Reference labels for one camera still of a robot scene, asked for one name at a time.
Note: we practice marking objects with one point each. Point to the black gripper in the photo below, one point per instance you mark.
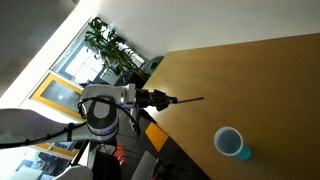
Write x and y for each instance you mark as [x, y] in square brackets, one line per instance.
[145, 98]

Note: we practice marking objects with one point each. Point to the black pen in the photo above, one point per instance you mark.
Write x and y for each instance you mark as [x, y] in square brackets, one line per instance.
[190, 99]

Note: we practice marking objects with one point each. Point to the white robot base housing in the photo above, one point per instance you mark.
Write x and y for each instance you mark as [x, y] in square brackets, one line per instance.
[75, 173]

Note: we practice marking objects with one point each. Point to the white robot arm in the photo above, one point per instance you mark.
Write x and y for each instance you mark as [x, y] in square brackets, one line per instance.
[26, 125]

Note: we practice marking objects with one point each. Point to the blue paper cup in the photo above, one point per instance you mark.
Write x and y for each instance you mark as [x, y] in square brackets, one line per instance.
[245, 152]

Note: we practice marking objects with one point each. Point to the teal bin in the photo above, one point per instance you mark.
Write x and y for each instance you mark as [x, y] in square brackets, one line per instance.
[154, 65]

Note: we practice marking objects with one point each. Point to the orange floor mat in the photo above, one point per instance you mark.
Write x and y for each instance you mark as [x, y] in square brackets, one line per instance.
[156, 136]

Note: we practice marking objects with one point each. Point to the grey chair seat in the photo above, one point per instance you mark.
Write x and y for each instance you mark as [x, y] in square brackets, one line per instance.
[144, 166]

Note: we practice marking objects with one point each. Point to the orange red floor object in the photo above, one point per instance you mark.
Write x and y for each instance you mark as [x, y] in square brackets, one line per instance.
[119, 153]

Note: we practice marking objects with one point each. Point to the green potted plant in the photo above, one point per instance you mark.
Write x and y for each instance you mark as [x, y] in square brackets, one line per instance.
[106, 50]

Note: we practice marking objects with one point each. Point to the bright window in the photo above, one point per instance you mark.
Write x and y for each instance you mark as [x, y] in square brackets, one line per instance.
[78, 63]

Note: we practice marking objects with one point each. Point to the yellow framed glass door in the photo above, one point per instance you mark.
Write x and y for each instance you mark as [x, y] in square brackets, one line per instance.
[60, 95]

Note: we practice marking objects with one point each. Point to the yellow framed glass panel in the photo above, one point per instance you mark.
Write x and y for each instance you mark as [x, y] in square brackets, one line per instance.
[43, 163]

